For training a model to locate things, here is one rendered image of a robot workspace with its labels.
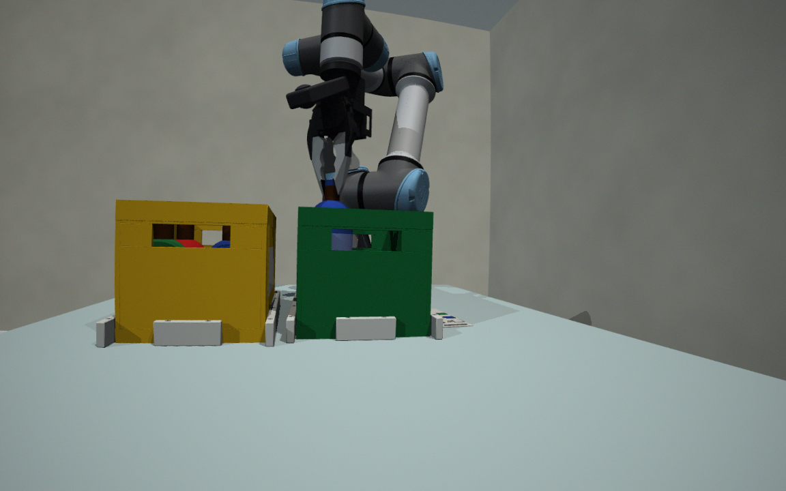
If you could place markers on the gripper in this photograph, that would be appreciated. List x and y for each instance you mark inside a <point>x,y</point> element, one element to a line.
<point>341,122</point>

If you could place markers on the white paper pick list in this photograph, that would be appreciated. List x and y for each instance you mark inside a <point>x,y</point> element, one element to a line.
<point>450,321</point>

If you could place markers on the dark green crate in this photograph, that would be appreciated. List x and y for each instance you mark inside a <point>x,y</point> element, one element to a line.
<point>392,278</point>

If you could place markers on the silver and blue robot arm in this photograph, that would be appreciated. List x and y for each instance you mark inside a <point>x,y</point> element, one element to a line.
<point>347,34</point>

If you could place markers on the yellow crate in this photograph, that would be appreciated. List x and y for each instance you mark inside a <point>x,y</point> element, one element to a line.
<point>193,284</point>

